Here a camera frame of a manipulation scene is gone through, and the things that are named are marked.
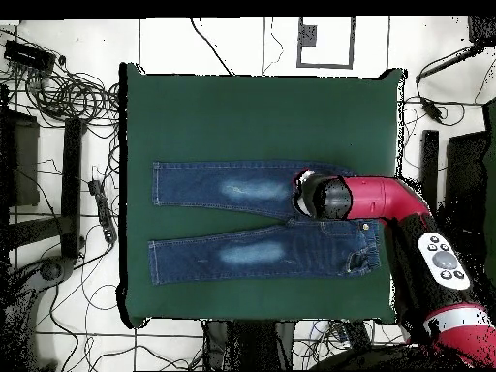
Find blue denim jeans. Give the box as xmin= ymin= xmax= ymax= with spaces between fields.
xmin=147 ymin=160 xmax=383 ymax=287

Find dark flat panel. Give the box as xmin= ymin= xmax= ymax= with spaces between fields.
xmin=444 ymin=130 xmax=490 ymax=237
xmin=0 ymin=109 xmax=41 ymax=208

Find dark green table cloth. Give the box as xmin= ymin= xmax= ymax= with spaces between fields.
xmin=117 ymin=61 xmax=408 ymax=329

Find black power strip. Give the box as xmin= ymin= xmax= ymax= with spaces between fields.
xmin=87 ymin=178 xmax=118 ymax=244
xmin=343 ymin=320 xmax=374 ymax=350

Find black stand leg bar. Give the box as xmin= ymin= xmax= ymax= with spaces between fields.
xmin=60 ymin=117 xmax=85 ymax=260
xmin=419 ymin=129 xmax=441 ymax=212

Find small grey square patch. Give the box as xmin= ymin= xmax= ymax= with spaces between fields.
xmin=299 ymin=24 xmax=319 ymax=48

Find black round stand base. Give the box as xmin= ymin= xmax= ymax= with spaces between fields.
xmin=36 ymin=256 xmax=76 ymax=283

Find black power brick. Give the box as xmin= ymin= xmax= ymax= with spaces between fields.
xmin=419 ymin=96 xmax=446 ymax=124

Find black rod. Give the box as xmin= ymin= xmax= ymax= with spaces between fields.
xmin=415 ymin=44 xmax=482 ymax=83

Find black corner box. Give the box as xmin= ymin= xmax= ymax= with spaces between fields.
xmin=467 ymin=15 xmax=496 ymax=48

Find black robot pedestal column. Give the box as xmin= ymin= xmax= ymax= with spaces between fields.
xmin=204 ymin=320 xmax=296 ymax=372

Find long black floor cable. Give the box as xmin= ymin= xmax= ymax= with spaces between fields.
xmin=188 ymin=17 xmax=236 ymax=76

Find grey square floor frame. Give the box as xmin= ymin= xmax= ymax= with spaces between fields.
xmin=296 ymin=16 xmax=356 ymax=70

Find tangle of black cables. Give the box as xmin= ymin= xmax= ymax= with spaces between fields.
xmin=25 ymin=67 xmax=121 ymax=126

